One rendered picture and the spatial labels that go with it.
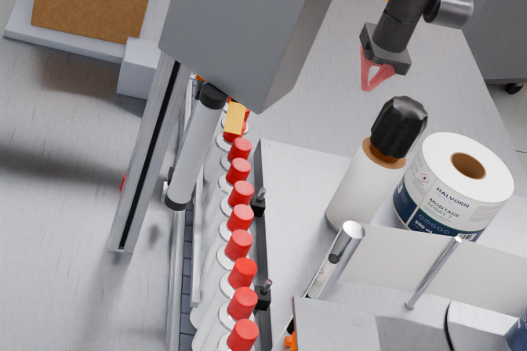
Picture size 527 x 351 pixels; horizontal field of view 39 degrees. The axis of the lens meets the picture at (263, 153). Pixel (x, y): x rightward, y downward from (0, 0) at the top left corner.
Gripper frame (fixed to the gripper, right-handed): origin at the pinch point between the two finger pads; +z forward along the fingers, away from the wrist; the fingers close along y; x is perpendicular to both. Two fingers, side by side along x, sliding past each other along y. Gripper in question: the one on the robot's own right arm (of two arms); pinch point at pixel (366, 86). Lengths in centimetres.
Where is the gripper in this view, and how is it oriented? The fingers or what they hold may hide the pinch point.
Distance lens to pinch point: 128.4
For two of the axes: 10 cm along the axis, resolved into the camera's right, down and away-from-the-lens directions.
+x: -9.6, -1.8, -2.4
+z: -2.9, 7.3, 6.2
